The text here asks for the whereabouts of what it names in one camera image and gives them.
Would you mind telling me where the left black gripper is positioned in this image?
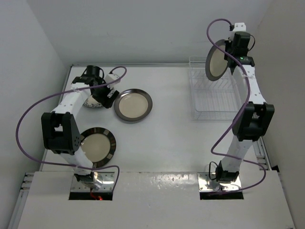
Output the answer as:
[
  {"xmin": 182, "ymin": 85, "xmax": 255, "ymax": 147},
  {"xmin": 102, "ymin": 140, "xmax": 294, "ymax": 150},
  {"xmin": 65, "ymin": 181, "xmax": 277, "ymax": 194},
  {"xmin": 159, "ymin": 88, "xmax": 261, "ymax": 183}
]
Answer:
[{"xmin": 92, "ymin": 77, "xmax": 119, "ymax": 108}]

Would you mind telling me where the silver rim plate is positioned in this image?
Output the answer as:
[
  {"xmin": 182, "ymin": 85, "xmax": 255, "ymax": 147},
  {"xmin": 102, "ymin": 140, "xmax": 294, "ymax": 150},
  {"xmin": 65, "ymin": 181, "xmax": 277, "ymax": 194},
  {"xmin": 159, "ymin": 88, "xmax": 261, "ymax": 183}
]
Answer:
[
  {"xmin": 113, "ymin": 88, "xmax": 153, "ymax": 122},
  {"xmin": 205, "ymin": 46, "xmax": 227, "ymax": 81}
]

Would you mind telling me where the striped dark rim plate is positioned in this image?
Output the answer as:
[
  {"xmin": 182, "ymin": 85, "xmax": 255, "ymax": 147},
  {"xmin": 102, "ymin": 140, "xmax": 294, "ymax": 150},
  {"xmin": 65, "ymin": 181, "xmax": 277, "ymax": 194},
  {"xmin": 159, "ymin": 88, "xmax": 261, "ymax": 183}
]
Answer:
[{"xmin": 81, "ymin": 127, "xmax": 116, "ymax": 168}]

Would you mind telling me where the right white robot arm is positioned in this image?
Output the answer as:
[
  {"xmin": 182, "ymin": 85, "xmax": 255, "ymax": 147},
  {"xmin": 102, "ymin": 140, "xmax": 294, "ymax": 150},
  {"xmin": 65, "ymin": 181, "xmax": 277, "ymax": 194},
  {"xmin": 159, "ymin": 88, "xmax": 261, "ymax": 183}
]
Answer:
[{"xmin": 215, "ymin": 31, "xmax": 275, "ymax": 183}]

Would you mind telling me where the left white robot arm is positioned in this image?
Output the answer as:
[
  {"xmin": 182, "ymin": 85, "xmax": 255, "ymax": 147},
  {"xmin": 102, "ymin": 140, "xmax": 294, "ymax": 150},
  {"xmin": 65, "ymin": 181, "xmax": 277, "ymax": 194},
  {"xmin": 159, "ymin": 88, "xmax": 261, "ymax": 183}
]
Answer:
[{"xmin": 41, "ymin": 65, "xmax": 121, "ymax": 190}]

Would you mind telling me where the blue floral plate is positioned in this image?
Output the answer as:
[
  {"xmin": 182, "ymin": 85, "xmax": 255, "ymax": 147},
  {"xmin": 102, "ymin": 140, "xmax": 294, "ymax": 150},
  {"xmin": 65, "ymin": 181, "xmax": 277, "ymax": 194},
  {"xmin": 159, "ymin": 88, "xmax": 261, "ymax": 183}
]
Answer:
[{"xmin": 83, "ymin": 96, "xmax": 103, "ymax": 108}]

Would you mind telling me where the silver rim plate on table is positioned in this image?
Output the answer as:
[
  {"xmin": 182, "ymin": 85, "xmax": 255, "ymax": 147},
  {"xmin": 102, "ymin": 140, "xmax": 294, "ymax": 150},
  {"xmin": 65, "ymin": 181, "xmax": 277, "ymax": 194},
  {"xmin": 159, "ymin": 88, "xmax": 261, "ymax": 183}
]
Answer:
[{"xmin": 113, "ymin": 88, "xmax": 153, "ymax": 122}]

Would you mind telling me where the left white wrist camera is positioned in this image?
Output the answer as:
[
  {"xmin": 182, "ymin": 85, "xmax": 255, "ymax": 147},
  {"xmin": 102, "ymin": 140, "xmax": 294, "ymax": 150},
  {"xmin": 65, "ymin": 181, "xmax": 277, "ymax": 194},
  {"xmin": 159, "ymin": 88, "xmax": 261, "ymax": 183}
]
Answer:
[{"xmin": 104, "ymin": 73, "xmax": 121, "ymax": 87}]

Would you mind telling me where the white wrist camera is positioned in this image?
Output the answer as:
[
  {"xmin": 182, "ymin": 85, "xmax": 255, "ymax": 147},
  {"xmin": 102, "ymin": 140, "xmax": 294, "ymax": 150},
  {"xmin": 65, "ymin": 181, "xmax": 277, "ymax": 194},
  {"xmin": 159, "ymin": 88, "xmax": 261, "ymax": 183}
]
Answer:
[
  {"xmin": 232, "ymin": 22, "xmax": 246, "ymax": 32},
  {"xmin": 104, "ymin": 73, "xmax": 121, "ymax": 87}
]

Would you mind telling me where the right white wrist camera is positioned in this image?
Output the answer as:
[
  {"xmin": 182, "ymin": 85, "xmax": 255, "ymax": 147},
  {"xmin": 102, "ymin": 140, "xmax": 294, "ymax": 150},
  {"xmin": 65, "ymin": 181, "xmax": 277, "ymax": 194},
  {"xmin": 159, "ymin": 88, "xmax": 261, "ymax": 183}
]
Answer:
[{"xmin": 232, "ymin": 22, "xmax": 246, "ymax": 32}]

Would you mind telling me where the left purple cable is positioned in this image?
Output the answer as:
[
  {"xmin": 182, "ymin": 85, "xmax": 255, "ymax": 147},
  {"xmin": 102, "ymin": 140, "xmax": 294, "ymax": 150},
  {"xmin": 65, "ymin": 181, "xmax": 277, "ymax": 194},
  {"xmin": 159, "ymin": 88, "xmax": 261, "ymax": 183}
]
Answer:
[{"xmin": 15, "ymin": 66, "xmax": 127, "ymax": 189}]

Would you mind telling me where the purple cable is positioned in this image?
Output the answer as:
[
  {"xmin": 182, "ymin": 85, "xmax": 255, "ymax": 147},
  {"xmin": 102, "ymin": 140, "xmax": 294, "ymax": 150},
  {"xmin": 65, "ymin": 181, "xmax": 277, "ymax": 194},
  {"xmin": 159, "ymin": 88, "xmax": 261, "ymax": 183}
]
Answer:
[
  {"xmin": 206, "ymin": 19, "xmax": 267, "ymax": 195},
  {"xmin": 15, "ymin": 66, "xmax": 127, "ymax": 189}
]

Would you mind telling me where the white wire dish rack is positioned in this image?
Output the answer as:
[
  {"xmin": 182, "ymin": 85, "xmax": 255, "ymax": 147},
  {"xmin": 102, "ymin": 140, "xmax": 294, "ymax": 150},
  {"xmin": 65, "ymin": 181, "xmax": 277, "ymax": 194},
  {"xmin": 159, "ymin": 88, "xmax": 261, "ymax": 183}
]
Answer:
[{"xmin": 189, "ymin": 56, "xmax": 242, "ymax": 122}]

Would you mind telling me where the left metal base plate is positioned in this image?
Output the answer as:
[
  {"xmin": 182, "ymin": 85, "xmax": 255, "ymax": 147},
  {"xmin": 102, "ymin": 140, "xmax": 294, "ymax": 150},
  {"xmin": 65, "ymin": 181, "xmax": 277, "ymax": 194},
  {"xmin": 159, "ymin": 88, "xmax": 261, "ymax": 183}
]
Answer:
[{"xmin": 71, "ymin": 172, "xmax": 115, "ymax": 192}]

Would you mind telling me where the metal base plate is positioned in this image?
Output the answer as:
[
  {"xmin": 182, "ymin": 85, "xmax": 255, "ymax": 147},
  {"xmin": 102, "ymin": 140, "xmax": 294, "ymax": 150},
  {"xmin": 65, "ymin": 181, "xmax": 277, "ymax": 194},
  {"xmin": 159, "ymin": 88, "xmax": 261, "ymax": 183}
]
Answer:
[
  {"xmin": 197, "ymin": 172, "xmax": 242, "ymax": 193},
  {"xmin": 71, "ymin": 172, "xmax": 115, "ymax": 192}
]

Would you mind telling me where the right black base cable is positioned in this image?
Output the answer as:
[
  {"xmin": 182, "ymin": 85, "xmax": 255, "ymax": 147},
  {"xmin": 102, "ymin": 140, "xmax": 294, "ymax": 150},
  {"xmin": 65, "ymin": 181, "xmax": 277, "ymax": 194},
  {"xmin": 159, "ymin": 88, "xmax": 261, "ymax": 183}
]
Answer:
[{"xmin": 208, "ymin": 162, "xmax": 219, "ymax": 186}]

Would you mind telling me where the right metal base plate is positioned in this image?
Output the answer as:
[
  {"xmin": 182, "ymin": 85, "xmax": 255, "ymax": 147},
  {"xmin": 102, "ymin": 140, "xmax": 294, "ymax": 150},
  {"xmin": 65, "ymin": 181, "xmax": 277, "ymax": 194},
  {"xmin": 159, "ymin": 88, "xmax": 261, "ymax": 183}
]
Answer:
[{"xmin": 197, "ymin": 172, "xmax": 242, "ymax": 193}]

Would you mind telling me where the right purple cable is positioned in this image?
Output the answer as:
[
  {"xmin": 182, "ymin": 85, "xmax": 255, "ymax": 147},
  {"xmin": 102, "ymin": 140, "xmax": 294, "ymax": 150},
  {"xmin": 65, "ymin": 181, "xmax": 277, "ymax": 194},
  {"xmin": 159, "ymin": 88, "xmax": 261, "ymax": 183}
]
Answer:
[{"xmin": 206, "ymin": 19, "xmax": 267, "ymax": 195}]

